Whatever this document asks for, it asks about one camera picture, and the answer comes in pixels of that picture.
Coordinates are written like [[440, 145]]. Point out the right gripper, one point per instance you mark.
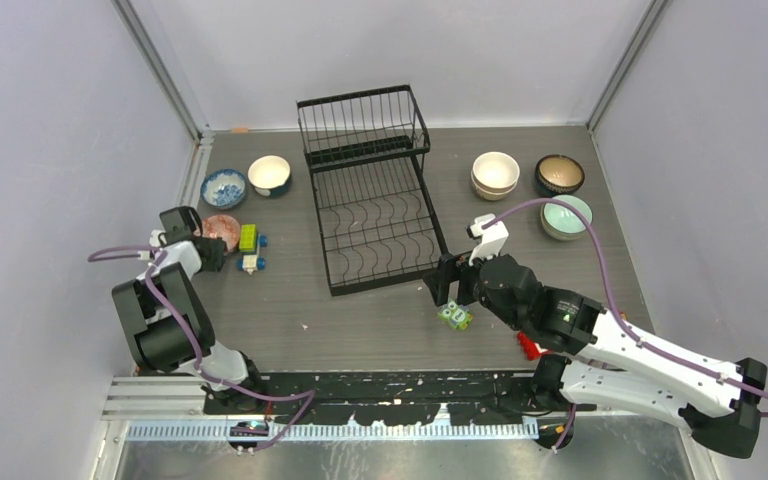
[[449, 269]]

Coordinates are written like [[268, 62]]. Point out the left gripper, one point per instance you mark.
[[218, 248]]

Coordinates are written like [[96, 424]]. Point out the red patterned bowl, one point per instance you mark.
[[224, 227]]

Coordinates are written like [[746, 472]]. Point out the blue white patterned bowl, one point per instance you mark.
[[224, 189]]

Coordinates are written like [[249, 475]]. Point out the cream bowl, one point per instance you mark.
[[491, 195], [495, 171]]

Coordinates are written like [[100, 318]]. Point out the black wire dish rack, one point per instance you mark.
[[365, 153]]

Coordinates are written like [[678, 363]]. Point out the dark teal bowl white foot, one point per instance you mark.
[[270, 176]]

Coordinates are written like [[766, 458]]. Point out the mint green bowl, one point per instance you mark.
[[562, 224]]

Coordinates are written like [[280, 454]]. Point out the brown rimmed bowl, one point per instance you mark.
[[564, 174]]

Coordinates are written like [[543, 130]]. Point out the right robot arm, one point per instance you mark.
[[593, 357]]

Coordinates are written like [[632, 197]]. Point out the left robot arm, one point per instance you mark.
[[166, 327]]

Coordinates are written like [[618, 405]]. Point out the yellow blue toy block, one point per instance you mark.
[[251, 242]]

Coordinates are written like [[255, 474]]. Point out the green owl block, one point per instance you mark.
[[456, 316]]

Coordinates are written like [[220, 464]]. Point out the red grid block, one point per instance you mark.
[[531, 349]]

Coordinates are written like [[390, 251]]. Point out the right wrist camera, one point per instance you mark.
[[490, 233]]

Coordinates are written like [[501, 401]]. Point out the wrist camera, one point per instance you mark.
[[155, 244], [490, 233]]

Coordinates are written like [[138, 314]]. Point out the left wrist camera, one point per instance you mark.
[[155, 244]]

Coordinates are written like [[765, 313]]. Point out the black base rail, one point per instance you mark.
[[410, 398]]

